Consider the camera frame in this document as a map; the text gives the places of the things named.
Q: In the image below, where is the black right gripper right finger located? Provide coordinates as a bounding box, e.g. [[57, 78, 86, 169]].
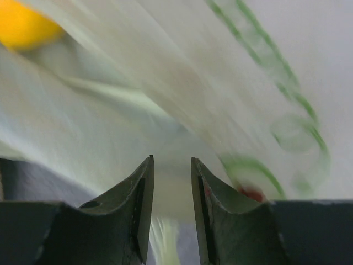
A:
[[191, 157, 288, 264]]

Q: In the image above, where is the translucent green plastic bag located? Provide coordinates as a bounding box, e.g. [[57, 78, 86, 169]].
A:
[[0, 0, 331, 265]]

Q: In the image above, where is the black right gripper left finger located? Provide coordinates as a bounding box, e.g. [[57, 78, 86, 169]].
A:
[[36, 156, 154, 264]]

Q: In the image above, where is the yellow fake lemon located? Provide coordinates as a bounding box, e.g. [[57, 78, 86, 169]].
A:
[[1, 1, 65, 51]]

